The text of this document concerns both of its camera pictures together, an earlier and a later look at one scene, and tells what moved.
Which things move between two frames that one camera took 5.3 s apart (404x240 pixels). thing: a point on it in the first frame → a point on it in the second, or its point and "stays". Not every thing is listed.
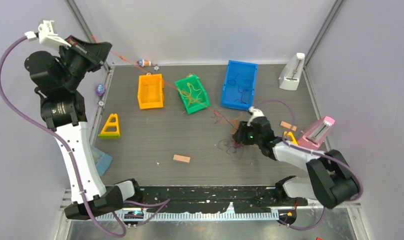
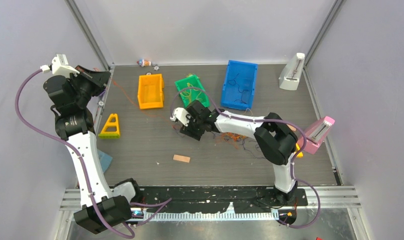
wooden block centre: [181, 158] stays
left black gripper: [94, 53] → [100, 77]
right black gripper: [241, 136] → [189, 130]
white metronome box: [289, 79] stays
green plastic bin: [192, 92] stays
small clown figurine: [143, 63] stays
